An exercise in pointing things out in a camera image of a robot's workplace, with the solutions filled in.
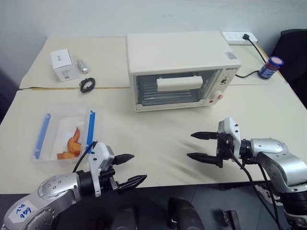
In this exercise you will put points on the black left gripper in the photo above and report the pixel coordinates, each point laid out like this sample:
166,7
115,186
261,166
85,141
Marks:
106,178

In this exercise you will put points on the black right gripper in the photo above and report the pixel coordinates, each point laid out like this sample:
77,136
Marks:
224,147

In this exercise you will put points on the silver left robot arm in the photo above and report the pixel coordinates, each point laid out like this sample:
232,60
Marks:
55,191

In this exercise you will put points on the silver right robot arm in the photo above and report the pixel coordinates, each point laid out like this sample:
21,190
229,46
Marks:
275,158

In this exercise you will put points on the white knob with red mark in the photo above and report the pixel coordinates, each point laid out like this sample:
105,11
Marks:
216,95

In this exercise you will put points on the orange food wedge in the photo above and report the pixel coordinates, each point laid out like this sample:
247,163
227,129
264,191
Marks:
66,155
73,147
77,134

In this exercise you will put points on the clear plastic food container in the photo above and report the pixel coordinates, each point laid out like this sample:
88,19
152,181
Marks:
60,124

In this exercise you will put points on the cream toaster oven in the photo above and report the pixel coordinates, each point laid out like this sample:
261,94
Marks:
175,52

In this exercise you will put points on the dark rounded shape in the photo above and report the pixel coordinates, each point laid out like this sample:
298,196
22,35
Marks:
184,213
126,219

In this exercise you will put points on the blue container clip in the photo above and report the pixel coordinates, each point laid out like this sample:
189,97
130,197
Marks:
43,134
90,129

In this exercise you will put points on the blue jar with pink lid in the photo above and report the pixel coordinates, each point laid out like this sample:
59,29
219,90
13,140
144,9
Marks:
269,68

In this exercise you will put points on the silver metal cylinder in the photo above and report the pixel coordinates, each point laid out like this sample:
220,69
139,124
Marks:
82,65

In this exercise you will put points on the white power strip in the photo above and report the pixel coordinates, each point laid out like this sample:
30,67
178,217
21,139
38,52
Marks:
236,37

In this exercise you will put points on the black office chair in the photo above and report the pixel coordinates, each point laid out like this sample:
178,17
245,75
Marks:
292,62

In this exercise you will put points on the white cardboard box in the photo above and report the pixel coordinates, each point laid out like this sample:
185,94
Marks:
62,60

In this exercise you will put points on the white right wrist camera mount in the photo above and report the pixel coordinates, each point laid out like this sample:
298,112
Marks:
231,130

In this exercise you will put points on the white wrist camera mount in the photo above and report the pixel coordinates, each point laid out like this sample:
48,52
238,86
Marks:
100,153
231,130

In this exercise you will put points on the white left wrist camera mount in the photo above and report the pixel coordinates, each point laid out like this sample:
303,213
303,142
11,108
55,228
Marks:
100,153

